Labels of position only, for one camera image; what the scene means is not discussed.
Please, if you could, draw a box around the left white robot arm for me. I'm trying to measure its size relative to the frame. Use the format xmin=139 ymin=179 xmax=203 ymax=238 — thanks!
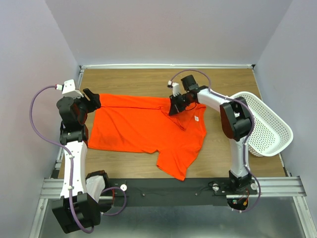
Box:
xmin=52 ymin=88 xmax=110 ymax=234

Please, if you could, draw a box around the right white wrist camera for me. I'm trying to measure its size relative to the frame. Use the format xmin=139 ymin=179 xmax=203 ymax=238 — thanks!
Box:
xmin=167 ymin=80 xmax=181 ymax=97

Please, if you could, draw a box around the left aluminium side rail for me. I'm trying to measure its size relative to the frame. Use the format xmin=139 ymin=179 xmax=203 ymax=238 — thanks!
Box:
xmin=50 ymin=69 xmax=85 ymax=179

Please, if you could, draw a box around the orange t shirt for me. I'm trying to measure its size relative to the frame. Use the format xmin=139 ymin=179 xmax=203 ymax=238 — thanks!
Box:
xmin=88 ymin=94 xmax=207 ymax=181

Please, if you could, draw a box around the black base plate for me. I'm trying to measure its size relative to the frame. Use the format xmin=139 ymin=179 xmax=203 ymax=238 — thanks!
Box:
xmin=108 ymin=178 xmax=257 ymax=207

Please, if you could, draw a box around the right white knob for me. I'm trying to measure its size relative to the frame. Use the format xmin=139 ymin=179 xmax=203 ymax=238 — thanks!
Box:
xmin=212 ymin=183 xmax=220 ymax=191

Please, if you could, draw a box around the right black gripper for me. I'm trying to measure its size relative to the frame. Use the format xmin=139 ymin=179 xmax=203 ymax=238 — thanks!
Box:
xmin=168 ymin=93 xmax=192 ymax=117

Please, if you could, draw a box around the white plastic basket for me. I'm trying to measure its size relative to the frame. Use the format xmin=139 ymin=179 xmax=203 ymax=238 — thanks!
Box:
xmin=231 ymin=91 xmax=293 ymax=157

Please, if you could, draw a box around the aluminium frame rail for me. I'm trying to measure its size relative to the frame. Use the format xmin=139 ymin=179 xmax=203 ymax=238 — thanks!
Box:
xmin=40 ymin=177 xmax=307 ymax=199

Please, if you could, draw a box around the left white knob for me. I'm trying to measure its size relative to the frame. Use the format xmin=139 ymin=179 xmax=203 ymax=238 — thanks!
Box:
xmin=120 ymin=184 xmax=127 ymax=191

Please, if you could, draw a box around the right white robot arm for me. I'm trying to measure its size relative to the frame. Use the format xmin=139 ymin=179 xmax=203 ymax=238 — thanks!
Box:
xmin=167 ymin=75 xmax=255 ymax=194

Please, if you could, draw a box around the back aluminium edge strip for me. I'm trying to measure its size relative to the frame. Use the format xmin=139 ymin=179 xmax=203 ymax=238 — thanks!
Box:
xmin=80 ymin=63 xmax=254 ymax=69

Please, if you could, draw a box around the white knob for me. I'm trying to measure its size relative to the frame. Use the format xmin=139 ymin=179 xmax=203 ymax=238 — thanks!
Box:
xmin=212 ymin=183 xmax=220 ymax=191
xmin=120 ymin=184 xmax=127 ymax=191

